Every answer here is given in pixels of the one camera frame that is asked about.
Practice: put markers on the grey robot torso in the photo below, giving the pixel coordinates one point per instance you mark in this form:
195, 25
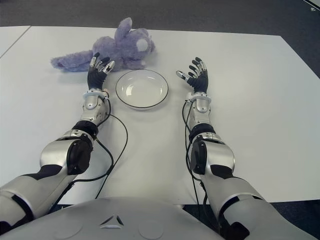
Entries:
140, 220

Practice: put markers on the white strip on floor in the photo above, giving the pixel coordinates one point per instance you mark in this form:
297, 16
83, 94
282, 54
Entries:
309, 2

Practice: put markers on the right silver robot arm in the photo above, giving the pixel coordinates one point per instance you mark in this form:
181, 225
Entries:
220, 152

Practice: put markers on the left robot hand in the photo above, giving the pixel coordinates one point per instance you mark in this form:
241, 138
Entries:
96, 78

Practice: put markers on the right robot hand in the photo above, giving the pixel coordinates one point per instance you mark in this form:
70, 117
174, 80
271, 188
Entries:
200, 81

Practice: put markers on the small white floor object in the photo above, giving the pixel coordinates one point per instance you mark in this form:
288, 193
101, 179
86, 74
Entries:
313, 9

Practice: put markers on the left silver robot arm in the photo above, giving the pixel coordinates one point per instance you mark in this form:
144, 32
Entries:
55, 152

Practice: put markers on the white plate with black rim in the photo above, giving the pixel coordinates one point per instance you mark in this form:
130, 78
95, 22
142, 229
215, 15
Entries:
142, 90

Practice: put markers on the purple plush doll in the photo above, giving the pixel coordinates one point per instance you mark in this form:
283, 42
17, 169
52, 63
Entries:
117, 50

